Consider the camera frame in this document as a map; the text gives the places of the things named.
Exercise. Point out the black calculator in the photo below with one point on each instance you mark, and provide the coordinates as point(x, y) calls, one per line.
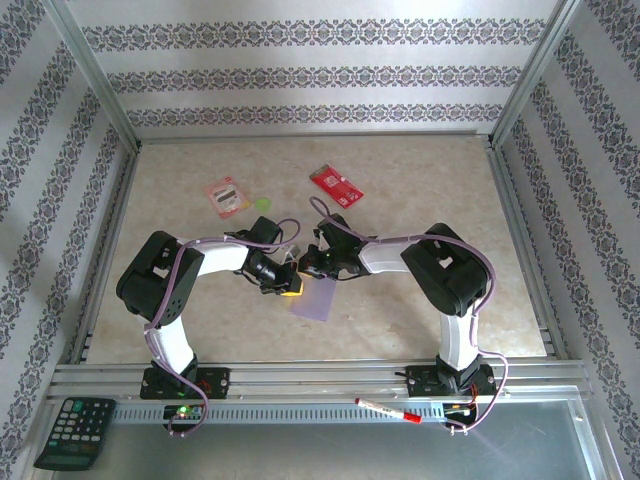
point(75, 432)

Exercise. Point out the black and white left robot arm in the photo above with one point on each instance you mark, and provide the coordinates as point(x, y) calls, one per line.
point(150, 280)

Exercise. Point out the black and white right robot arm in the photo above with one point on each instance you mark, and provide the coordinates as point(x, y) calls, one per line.
point(445, 270)

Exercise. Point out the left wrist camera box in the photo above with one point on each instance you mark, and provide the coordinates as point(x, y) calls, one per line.
point(290, 256)

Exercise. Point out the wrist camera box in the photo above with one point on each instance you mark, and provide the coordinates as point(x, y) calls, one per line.
point(290, 256)
point(325, 237)

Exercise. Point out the controller board with green light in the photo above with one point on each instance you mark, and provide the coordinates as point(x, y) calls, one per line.
point(182, 411)

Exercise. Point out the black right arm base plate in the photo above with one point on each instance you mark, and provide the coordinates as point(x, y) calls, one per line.
point(422, 382)

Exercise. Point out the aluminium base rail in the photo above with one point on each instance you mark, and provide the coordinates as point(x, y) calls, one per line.
point(310, 372)

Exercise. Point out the red card package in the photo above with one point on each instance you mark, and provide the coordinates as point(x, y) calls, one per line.
point(335, 185)

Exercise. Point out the pink blister package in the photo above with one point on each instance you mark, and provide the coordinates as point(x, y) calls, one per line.
point(226, 197)

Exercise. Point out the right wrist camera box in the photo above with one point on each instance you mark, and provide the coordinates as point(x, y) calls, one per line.
point(325, 237)

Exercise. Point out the aluminium table edge rail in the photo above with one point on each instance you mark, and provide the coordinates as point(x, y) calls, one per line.
point(507, 200)
point(310, 136)
point(114, 225)

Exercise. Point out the grey metal shelf plate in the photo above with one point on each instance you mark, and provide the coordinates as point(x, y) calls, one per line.
point(325, 450)

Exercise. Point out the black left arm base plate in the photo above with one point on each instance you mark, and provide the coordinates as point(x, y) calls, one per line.
point(217, 382)

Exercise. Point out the aluminium frame post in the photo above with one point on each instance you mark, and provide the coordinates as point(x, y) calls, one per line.
point(531, 75)
point(92, 75)

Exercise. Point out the white marker with red cap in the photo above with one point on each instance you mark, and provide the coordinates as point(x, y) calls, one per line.
point(387, 411)

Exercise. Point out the lavender paper sheet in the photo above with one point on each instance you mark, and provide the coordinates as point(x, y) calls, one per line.
point(315, 300)

